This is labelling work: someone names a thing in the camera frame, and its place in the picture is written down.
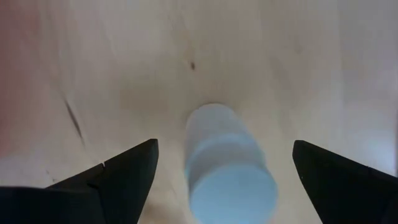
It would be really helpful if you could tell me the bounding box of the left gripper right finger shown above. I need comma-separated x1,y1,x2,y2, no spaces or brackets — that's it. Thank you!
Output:
292,139,398,224

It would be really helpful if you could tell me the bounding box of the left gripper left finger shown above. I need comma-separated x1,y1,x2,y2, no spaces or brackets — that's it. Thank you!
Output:
0,138,160,224

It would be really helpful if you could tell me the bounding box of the white pill bottle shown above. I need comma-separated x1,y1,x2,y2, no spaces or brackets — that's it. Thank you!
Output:
184,103,279,224

